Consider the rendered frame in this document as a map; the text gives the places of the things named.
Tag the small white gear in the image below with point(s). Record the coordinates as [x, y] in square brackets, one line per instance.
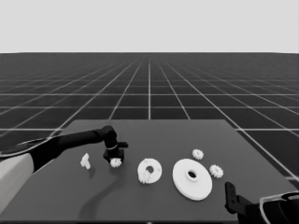
[141, 178]
[219, 172]
[113, 164]
[200, 154]

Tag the large thick white disc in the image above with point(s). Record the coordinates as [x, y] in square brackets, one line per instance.
[194, 189]

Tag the small white T-shaped piece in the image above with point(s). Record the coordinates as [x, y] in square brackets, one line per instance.
[85, 161]

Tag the white round carrier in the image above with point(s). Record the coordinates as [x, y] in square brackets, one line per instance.
[157, 169]

